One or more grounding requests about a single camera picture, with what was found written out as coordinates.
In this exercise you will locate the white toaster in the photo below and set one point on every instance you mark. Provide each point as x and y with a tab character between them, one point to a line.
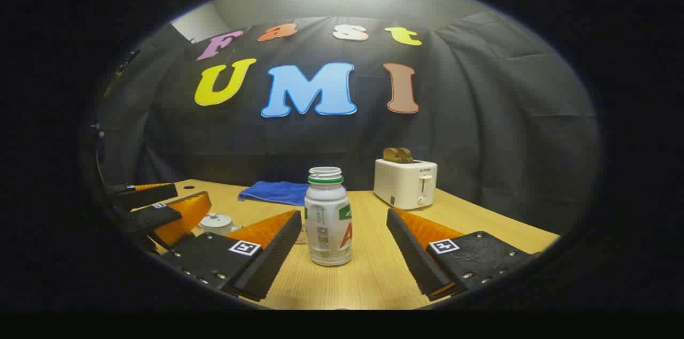
403	184

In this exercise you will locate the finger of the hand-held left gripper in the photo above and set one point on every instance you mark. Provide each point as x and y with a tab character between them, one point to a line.
160	217
149	194

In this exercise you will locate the white green water bottle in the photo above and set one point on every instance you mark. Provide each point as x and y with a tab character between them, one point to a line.
327	221

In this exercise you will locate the brown bread slice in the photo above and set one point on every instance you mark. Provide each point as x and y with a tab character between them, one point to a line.
406	154
391	155

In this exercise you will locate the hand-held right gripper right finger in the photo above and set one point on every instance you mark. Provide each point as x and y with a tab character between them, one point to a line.
409	253

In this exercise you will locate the white teacup lid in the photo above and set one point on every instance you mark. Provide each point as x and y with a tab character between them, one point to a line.
215	220

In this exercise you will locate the blue folded towel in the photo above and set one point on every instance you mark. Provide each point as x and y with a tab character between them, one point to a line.
272	192

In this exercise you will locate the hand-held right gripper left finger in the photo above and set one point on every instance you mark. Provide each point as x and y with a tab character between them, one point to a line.
278	259

